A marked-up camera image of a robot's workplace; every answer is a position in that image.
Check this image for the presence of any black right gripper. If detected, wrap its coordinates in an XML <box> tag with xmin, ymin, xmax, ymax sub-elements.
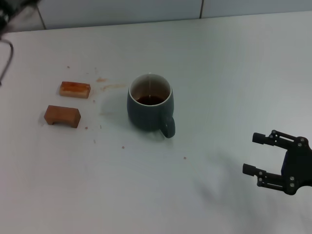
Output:
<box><xmin>242</xmin><ymin>129</ymin><xmax>312</xmax><ymax>196</ymax></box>

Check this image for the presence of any grey ceramic cup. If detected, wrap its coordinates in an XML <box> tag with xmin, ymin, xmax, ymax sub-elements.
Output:
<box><xmin>126</xmin><ymin>72</ymin><xmax>176</xmax><ymax>139</ymax></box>

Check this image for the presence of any dark brown liquid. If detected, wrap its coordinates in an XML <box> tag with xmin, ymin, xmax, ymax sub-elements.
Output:
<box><xmin>136</xmin><ymin>95</ymin><xmax>166</xmax><ymax>106</ymax></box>

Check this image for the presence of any flat light wooden block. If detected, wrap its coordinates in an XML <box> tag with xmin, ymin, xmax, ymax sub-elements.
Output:
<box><xmin>58</xmin><ymin>81</ymin><xmax>91</xmax><ymax>99</ymax></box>

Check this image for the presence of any arched brown wooden block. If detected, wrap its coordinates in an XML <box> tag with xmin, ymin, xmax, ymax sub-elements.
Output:
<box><xmin>43</xmin><ymin>105</ymin><xmax>81</xmax><ymax>129</ymax></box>

